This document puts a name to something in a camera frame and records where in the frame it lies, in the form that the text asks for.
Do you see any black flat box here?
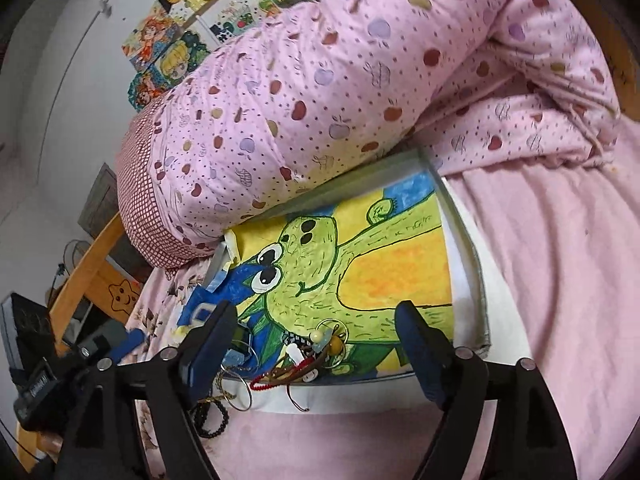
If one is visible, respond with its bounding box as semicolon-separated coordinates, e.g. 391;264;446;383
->
0;292;55;377

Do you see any group of children's wall drawings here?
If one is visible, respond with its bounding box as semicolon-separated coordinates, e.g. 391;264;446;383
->
122;0;417;112

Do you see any frog crayon drawing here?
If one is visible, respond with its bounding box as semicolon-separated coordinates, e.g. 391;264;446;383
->
222;172;454;387

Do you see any red checkered pillow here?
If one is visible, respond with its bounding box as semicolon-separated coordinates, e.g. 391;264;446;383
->
116;100;226;271

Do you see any light blue hair clip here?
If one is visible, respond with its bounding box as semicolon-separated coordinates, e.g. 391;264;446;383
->
227;327;256;369

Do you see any grey wooden board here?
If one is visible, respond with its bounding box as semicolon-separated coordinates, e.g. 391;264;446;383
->
79;162;119;242

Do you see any black bead bracelet with rings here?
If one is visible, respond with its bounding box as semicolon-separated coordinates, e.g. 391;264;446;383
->
192;395;231;439

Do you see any pile of bracelets and hair ties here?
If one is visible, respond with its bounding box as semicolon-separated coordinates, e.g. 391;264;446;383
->
215;317;352;414

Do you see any electric fan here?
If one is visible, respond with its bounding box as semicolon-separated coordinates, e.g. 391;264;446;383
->
62;240;94;272

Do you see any pink apple-print quilt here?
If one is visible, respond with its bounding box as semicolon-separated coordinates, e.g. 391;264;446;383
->
150;0;624;242

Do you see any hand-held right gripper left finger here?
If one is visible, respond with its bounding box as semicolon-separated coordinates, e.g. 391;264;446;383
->
60;300;239;480

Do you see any shallow white cardboard box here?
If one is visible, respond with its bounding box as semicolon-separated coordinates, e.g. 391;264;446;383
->
215;148;494;413

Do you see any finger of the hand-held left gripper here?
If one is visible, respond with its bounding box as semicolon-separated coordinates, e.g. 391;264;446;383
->
115;329;147;364

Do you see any pink floral bed sheet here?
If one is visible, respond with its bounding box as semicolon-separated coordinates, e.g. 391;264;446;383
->
120;120;640;480

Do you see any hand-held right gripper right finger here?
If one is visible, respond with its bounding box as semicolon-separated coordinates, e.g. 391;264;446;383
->
394;300;571;480

